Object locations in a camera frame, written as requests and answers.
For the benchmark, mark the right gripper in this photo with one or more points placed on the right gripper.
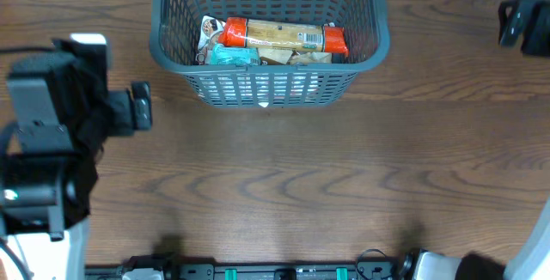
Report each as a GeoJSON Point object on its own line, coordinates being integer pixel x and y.
{"type": "Point", "coordinates": [539, 41]}

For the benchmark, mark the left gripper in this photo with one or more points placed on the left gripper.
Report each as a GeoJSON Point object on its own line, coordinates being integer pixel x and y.
{"type": "Point", "coordinates": [117, 109]}

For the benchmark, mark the beige snack bag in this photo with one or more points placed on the beige snack bag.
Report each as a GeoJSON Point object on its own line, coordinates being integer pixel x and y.
{"type": "Point", "coordinates": [269, 56]}
{"type": "Point", "coordinates": [210, 30]}
{"type": "Point", "coordinates": [311, 58]}

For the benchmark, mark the small teal snack packet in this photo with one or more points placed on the small teal snack packet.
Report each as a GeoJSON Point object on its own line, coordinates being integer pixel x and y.
{"type": "Point", "coordinates": [226, 55]}

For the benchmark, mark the grey plastic basket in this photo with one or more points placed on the grey plastic basket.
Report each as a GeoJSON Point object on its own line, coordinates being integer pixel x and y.
{"type": "Point", "coordinates": [175, 26]}

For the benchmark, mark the white patterned carton box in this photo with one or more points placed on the white patterned carton box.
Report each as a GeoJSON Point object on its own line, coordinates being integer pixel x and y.
{"type": "Point", "coordinates": [268, 90]}

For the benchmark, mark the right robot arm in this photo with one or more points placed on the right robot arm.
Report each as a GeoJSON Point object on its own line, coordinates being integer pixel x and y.
{"type": "Point", "coordinates": [531, 263]}

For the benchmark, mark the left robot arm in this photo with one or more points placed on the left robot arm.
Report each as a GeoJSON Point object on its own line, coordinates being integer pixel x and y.
{"type": "Point", "coordinates": [45, 207]}

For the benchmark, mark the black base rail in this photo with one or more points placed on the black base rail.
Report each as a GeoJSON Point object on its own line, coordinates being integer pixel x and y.
{"type": "Point", "coordinates": [170, 268]}

